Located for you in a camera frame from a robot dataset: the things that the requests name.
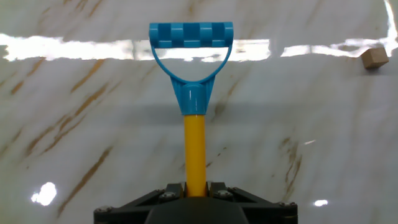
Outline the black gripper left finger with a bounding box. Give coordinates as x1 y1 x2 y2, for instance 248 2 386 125
94 182 187 224

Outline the small wooden cube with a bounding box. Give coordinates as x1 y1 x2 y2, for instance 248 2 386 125
360 47 390 70

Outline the blue and yellow toy shovel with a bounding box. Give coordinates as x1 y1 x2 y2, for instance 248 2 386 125
148 21 234 198

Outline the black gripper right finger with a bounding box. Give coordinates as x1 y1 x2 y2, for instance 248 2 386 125
208 182 298 224

